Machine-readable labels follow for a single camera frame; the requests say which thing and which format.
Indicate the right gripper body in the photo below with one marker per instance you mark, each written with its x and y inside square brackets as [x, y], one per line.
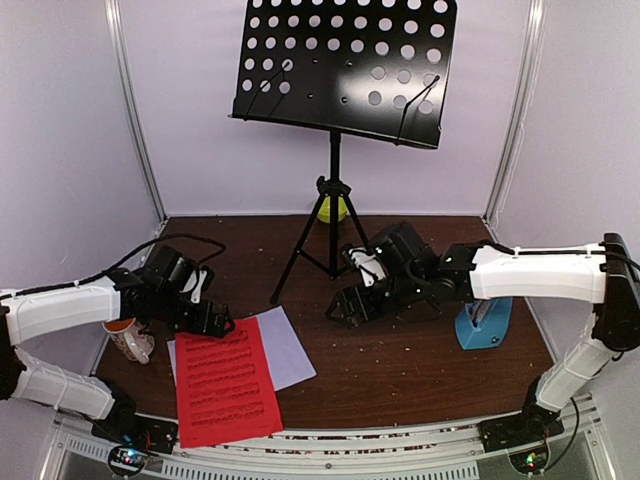
[399, 297]

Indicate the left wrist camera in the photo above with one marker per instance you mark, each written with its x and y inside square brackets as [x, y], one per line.
[198, 282]

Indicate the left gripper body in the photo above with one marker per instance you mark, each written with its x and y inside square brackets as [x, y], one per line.
[199, 324]

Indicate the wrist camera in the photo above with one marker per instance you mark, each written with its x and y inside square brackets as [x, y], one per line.
[365, 262]
[198, 282]

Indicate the black music stand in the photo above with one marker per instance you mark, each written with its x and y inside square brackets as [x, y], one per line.
[375, 69]

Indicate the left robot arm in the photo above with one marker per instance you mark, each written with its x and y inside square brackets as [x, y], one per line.
[168, 288]

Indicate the aluminium frame post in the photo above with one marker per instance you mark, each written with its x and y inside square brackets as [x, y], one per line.
[118, 41]
[524, 93]

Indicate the left aluminium frame post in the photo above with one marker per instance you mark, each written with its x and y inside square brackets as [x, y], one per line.
[118, 41]

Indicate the red sheet music paper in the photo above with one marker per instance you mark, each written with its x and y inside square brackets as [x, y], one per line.
[224, 389]

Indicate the patterned white mug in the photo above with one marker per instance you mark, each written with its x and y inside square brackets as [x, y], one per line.
[129, 338]

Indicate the front aluminium rail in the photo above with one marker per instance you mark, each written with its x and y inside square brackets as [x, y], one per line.
[444, 450]

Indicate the right aluminium frame post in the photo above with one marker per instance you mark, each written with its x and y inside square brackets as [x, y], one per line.
[524, 93]

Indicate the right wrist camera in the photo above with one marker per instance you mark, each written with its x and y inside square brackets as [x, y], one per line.
[365, 262]

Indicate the lavender paper sheet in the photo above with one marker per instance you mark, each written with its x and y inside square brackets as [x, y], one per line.
[287, 350]

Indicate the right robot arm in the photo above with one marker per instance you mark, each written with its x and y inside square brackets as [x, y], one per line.
[398, 269]

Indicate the blue metronome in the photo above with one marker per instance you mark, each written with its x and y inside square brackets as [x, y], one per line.
[483, 324]

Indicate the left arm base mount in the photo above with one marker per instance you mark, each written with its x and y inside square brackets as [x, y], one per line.
[135, 445]

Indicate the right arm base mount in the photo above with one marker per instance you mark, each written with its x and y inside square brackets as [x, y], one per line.
[524, 437]

